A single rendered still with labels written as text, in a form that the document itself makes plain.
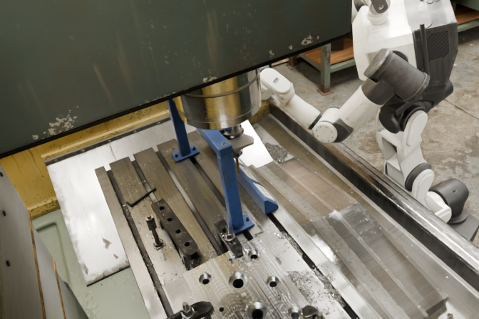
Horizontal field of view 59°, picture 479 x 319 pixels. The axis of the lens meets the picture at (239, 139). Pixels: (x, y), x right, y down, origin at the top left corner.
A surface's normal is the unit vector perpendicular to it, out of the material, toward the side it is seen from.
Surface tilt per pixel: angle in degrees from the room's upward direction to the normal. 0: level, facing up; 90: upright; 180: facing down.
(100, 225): 24
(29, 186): 90
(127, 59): 90
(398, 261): 7
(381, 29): 18
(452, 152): 0
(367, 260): 8
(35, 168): 90
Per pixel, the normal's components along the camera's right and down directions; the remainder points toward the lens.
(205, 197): -0.11, -0.80
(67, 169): 0.08, -0.53
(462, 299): -0.36, -0.65
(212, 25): 0.46, 0.49
